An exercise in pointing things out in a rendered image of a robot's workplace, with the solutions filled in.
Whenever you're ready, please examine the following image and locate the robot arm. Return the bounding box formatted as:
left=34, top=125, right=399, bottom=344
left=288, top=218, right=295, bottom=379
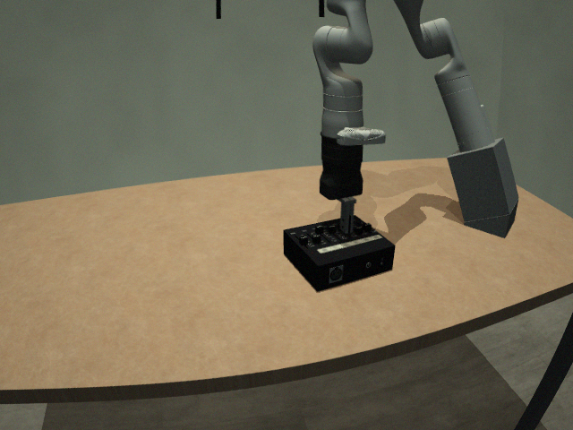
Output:
left=312, top=0, right=495, bottom=152

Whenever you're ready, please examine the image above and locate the black lighting desk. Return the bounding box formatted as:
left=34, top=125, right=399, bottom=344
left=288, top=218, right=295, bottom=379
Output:
left=283, top=215, right=395, bottom=292

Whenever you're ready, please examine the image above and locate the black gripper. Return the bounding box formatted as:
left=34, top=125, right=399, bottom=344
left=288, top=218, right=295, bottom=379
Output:
left=320, top=107, right=386, bottom=234

